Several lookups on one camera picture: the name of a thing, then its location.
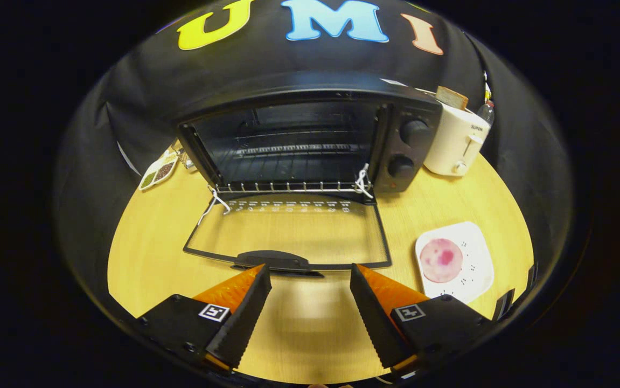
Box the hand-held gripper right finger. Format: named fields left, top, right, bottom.
left=350, top=263, right=494, bottom=376

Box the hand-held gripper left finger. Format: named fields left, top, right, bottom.
left=136, top=263, right=273, bottom=373

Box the pink ham slice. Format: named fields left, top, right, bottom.
left=420, top=238, right=464, bottom=284

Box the white square plate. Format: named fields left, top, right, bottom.
left=415, top=221, right=495, bottom=305

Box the black toaster oven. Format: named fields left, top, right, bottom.
left=172, top=72, right=444, bottom=279

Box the white toaster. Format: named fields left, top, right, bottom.
left=423, top=100, right=491, bottom=177

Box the white divided condiment dish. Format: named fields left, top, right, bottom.
left=138, top=151, right=179, bottom=191

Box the clear plastic water bottle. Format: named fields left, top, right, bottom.
left=477, top=99, right=496, bottom=128

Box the bread slice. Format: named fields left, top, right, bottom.
left=435, top=86, right=469, bottom=111

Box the black backdrop cloth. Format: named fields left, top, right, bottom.
left=54, top=0, right=574, bottom=324

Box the white string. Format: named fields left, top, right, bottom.
left=354, top=163, right=374, bottom=199
left=198, top=186, right=231, bottom=225

